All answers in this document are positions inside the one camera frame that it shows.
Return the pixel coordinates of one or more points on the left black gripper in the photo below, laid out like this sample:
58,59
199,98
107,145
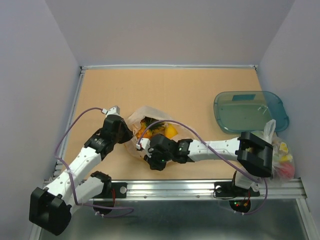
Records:
128,133

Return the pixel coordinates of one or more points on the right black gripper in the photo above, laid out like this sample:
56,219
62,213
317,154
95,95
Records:
153,164

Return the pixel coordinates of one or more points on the orange printed plastic bag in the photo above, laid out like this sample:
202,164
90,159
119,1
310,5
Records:
134,122

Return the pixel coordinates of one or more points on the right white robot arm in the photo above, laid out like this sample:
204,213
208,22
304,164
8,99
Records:
253,153

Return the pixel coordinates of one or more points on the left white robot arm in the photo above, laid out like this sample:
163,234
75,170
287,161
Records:
52,207

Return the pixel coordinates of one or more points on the yellow fruit in bag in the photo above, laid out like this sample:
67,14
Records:
170,131

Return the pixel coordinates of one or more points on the bag of green fruit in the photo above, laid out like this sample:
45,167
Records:
283,165

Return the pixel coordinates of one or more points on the teal plastic tray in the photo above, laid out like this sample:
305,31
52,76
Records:
247,111

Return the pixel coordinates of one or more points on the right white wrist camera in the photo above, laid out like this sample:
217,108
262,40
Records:
143,146

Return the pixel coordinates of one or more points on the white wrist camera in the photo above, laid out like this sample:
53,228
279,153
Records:
143,146
115,110

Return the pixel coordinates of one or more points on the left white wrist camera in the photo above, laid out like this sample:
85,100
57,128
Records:
115,110

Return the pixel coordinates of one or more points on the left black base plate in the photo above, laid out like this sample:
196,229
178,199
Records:
120,190

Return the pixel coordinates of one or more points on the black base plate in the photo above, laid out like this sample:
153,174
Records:
227,190
120,190

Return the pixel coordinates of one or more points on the aluminium back rail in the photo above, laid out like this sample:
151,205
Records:
167,66

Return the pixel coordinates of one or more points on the aluminium rail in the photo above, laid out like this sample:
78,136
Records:
60,150
168,190
167,66

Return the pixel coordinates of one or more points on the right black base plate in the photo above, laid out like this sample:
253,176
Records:
227,190

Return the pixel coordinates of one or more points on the aluminium left rail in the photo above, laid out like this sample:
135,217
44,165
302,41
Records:
60,150

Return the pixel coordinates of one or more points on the aluminium front rail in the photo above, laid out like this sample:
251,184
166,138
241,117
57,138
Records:
168,190

